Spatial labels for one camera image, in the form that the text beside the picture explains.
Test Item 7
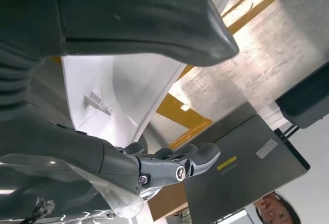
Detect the stainless steel workbench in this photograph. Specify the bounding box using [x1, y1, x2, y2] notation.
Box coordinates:
[143, 0, 329, 150]

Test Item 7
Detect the person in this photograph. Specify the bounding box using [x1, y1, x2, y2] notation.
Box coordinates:
[253, 191, 302, 224]

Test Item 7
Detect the grey laptop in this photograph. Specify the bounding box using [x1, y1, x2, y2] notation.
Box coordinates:
[183, 113, 311, 224]

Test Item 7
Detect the large yellow tape rectangle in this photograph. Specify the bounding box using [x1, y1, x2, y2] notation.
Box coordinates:
[156, 93, 214, 150]

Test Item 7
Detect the clear plastic film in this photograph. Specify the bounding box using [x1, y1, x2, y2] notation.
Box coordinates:
[0, 154, 144, 224]

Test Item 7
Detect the brown cardboard box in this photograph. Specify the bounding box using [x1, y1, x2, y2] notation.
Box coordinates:
[147, 181, 189, 222]

